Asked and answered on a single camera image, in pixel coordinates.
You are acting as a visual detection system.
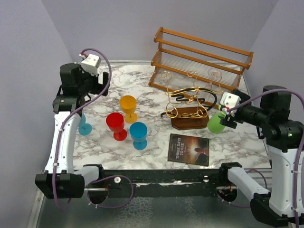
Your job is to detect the green plastic wine glass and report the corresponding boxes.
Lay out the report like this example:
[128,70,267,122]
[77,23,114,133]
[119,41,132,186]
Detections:
[207,112,226,134]

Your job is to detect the yellow plastic wine glass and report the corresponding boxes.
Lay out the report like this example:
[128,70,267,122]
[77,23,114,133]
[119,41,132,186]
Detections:
[119,95,138,124]

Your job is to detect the clear wine glass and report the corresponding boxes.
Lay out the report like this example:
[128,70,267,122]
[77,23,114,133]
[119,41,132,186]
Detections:
[208,68,223,95]

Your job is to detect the gold wire wine glass rack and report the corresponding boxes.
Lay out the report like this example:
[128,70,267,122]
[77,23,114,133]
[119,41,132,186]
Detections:
[161,70,224,130]

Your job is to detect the light blue plastic wine glass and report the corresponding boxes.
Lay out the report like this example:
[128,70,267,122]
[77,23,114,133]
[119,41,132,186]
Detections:
[78,113,92,136]

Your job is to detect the red plastic wine glass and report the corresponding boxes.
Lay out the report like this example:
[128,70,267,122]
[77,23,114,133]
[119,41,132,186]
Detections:
[106,112,127,141]

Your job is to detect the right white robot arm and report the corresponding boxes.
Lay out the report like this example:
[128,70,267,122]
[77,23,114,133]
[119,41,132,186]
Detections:
[99,85,304,227]

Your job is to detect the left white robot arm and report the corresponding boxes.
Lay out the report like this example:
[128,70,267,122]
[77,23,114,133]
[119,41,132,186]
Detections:
[35,63,109,199]

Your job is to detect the wooden two-tier shelf rack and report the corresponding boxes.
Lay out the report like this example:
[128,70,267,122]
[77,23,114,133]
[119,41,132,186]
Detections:
[148,27,254,92]

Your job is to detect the dark book three days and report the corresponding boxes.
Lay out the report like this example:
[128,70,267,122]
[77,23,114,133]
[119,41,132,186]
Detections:
[167,133,209,167]

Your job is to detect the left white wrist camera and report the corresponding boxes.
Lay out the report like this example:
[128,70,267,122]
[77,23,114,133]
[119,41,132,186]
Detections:
[80,53,101,76]

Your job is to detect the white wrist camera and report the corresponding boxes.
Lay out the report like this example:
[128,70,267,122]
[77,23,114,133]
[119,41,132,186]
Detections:
[80,53,101,76]
[219,92,240,116]

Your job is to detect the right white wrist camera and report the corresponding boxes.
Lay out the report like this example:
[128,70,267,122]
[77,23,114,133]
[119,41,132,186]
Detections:
[219,92,240,116]

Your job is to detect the black metal base rail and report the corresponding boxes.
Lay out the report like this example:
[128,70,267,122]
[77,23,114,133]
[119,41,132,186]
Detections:
[86,168,232,198]

